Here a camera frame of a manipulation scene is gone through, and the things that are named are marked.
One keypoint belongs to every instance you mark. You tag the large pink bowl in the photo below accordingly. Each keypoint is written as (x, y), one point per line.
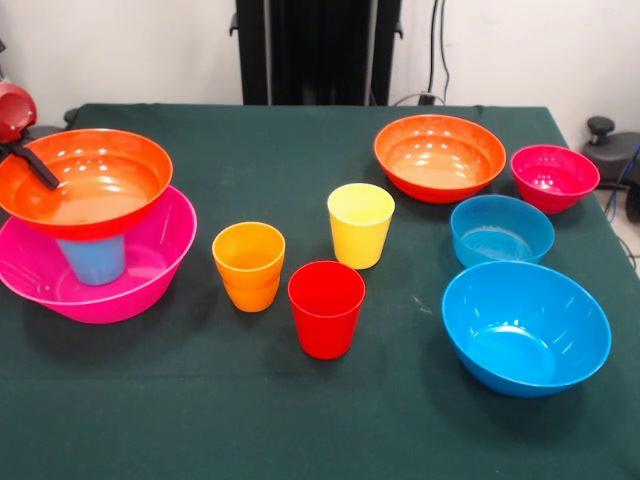
(160, 255)

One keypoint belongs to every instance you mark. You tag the blue cup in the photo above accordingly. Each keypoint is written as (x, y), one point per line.
(95, 262)

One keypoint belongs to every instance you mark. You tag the orange-red bowl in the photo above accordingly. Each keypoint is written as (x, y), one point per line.
(440, 165)
(110, 175)

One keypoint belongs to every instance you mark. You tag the red cup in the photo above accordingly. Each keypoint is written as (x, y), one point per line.
(325, 320)

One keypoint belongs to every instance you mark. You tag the yellow cup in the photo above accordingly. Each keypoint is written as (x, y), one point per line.
(360, 235)

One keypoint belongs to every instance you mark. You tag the small blue bowl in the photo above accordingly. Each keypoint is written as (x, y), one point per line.
(500, 220)

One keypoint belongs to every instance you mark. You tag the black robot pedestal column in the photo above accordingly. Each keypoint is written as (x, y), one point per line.
(320, 50)

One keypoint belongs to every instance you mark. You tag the small magenta bowl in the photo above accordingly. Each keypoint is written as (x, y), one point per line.
(550, 192)

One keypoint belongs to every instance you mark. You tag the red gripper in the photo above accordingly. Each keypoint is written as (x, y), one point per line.
(15, 112)

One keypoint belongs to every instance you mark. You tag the dark green tablecloth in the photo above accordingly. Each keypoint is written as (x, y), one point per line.
(320, 425)

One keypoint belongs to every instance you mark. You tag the large blue bowl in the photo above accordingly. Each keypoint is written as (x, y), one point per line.
(525, 325)

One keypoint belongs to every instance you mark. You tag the orange cup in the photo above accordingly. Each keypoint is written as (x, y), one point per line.
(251, 300)
(248, 250)

